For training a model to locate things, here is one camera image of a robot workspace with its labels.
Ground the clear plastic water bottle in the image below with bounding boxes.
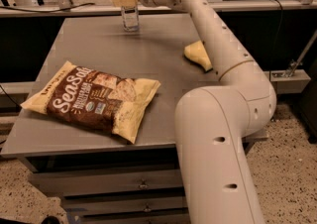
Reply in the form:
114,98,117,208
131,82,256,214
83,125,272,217
121,5,139,32

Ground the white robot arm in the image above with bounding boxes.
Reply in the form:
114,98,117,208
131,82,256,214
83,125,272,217
139,0,276,224

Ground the brown sea salt chip bag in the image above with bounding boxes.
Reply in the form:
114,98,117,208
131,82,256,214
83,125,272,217
22,61,160,143

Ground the yellow sponge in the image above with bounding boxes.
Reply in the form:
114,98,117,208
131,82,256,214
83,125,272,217
184,41,212,71

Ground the grey drawer cabinet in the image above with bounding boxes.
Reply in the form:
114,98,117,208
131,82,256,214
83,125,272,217
0,13,268,224

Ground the top grey drawer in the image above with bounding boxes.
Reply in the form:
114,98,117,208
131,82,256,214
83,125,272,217
29,166,182,197

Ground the grey drawer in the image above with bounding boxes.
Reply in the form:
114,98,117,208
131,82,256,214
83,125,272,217
62,194,187,216
29,166,182,197
67,210,190,224

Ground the middle grey drawer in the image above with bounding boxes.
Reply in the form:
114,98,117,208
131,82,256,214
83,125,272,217
62,194,187,216

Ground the bottom grey drawer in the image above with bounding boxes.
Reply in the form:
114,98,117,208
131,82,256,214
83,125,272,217
67,210,190,224

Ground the black cable on rail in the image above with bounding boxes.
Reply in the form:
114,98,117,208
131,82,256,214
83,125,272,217
0,2,97,14

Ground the grey metal rail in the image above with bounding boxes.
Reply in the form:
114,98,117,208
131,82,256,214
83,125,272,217
0,0,317,18

